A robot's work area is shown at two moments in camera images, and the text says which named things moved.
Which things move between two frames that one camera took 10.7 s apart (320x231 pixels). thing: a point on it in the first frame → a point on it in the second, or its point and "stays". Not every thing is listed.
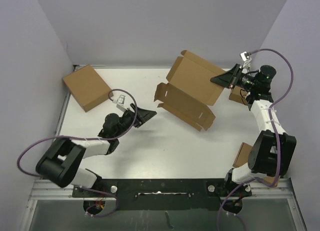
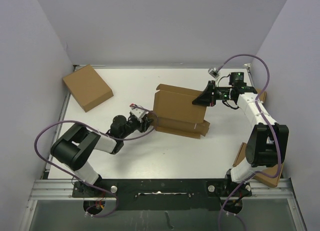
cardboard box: x=87 y=87 stays
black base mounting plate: x=168 y=194 stays
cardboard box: x=190 y=94 → x=174 y=113
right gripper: x=229 y=78 → x=205 y=97
